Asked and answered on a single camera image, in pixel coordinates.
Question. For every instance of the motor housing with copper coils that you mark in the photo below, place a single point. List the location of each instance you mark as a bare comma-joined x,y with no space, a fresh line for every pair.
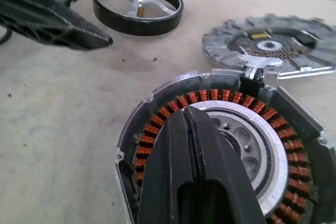
278,145

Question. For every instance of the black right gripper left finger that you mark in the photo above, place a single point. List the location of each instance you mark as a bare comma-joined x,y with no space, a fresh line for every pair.
168,155

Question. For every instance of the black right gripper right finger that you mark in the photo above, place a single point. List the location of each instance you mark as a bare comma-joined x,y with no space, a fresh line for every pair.
223,163

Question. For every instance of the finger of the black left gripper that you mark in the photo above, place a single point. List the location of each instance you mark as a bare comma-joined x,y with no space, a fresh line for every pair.
78,40
52,11

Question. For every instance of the grey round motor lid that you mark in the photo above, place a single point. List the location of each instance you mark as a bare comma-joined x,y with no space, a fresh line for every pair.
223,43

